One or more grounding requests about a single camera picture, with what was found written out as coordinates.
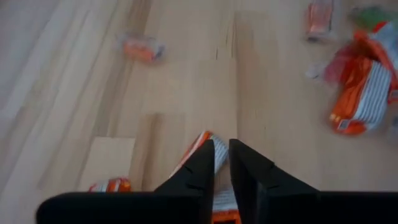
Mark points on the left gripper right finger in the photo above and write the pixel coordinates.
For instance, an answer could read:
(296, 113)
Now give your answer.
(295, 208)

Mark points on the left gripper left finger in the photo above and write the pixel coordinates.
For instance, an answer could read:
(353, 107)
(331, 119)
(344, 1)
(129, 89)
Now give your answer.
(140, 208)

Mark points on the clear wrapped orange candy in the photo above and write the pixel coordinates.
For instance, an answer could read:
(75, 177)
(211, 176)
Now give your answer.
(318, 18)
(143, 49)

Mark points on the clear wrapped green candy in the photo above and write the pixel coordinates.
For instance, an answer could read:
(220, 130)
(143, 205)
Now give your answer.
(370, 15)

